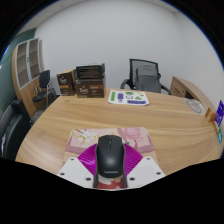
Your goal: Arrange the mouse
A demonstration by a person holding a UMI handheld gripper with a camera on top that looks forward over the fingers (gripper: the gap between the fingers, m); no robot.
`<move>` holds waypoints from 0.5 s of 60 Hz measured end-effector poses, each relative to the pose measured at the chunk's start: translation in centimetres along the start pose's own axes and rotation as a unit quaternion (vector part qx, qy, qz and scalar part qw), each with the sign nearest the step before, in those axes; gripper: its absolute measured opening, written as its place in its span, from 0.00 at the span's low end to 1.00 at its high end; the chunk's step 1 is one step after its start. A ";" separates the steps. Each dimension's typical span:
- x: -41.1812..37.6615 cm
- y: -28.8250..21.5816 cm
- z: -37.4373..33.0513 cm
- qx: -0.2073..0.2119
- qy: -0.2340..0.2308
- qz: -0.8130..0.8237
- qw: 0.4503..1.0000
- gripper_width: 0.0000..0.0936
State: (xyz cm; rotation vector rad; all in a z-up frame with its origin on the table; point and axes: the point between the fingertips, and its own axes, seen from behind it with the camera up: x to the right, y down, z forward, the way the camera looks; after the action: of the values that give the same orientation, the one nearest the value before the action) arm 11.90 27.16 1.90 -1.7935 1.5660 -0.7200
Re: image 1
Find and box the round patterned disc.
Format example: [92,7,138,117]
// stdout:
[185,98,208,115]

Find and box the purple standing sign card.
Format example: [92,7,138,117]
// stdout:
[214,99,224,128]

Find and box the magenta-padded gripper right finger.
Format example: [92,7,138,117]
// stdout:
[123,143,166,189]

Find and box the orange-brown small box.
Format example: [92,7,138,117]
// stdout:
[204,107,218,124]

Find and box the wide brown cardboard box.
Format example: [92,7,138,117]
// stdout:
[74,77,107,99]

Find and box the black computer mouse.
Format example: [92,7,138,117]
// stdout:
[94,134,126,179]

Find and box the tall dark brown box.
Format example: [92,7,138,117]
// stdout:
[56,69,77,97]

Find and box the cartoon print mouse pad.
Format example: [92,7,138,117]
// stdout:
[62,126,158,191]

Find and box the grey mesh office chair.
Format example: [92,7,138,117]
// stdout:
[119,58,172,96]

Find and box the black box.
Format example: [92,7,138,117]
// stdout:
[75,63,106,81]

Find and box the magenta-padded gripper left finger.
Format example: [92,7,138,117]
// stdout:
[57,143,100,189]

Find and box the wooden side desk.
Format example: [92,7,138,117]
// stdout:
[169,76,214,111]

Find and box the wooden shelf unit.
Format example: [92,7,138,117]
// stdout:
[11,37,46,119]

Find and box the small black visitor chair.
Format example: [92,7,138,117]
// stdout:
[32,69,58,108]

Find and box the white printed leaflet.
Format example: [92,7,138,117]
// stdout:
[107,89,150,107]

